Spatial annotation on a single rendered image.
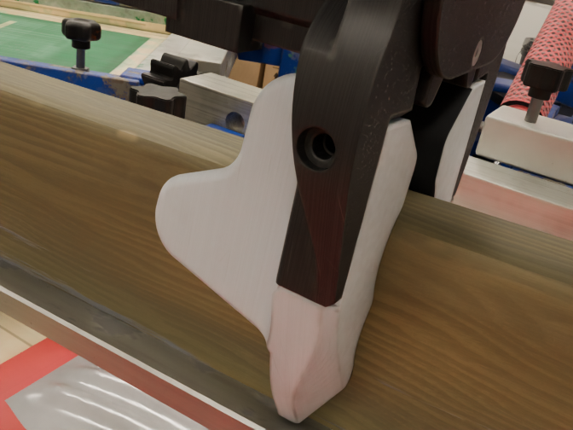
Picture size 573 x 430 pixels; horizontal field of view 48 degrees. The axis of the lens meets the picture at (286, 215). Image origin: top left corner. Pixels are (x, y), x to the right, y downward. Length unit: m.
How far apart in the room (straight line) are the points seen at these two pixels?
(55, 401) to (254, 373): 0.18
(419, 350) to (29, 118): 0.14
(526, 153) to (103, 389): 0.37
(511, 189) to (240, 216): 0.38
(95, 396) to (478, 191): 0.32
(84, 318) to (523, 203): 0.37
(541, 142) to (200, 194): 0.43
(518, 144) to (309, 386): 0.42
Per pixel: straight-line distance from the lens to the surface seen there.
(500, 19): 0.17
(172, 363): 0.20
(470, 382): 0.16
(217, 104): 0.62
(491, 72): 0.20
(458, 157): 0.19
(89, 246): 0.22
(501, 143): 0.56
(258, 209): 0.15
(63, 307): 0.23
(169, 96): 0.51
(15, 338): 0.41
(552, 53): 0.78
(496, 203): 0.52
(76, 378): 0.37
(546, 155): 0.56
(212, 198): 0.16
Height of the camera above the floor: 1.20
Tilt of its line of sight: 25 degrees down
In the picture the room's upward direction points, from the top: 10 degrees clockwise
